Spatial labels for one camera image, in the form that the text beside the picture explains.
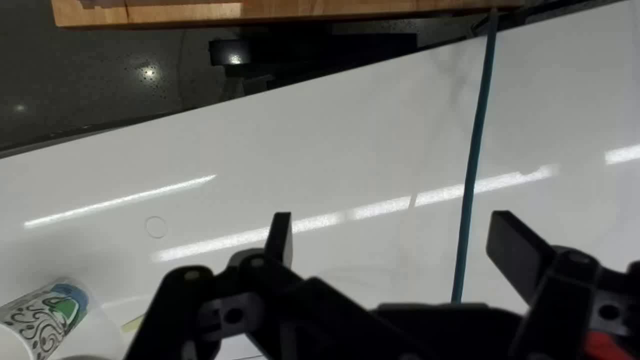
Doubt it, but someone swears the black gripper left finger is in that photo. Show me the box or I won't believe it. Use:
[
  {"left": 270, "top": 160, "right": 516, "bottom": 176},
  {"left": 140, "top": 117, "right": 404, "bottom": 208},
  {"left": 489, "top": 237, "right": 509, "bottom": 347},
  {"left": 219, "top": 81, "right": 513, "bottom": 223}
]
[{"left": 126, "top": 211, "right": 401, "bottom": 360}]

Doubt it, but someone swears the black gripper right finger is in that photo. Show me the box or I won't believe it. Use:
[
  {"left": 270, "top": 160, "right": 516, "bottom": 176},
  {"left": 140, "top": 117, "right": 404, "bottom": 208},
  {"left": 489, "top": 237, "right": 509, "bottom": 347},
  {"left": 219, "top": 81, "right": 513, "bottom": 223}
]
[{"left": 486, "top": 208, "right": 640, "bottom": 360}]

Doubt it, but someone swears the patterned paper cup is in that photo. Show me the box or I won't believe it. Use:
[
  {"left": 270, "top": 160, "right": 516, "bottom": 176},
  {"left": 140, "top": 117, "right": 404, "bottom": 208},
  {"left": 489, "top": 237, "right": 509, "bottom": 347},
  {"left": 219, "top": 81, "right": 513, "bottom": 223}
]
[{"left": 0, "top": 279, "right": 91, "bottom": 360}]

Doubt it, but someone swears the wooden base board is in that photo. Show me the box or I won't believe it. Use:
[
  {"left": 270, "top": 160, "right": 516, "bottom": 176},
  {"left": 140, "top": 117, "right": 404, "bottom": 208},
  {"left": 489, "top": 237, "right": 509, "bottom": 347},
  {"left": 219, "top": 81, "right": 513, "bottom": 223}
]
[{"left": 50, "top": 0, "right": 528, "bottom": 30}]

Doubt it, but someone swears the black cable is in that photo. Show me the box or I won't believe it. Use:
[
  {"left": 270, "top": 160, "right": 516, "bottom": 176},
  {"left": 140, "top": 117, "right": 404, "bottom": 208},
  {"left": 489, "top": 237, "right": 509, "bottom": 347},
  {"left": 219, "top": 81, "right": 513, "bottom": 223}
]
[{"left": 450, "top": 7, "right": 501, "bottom": 307}]

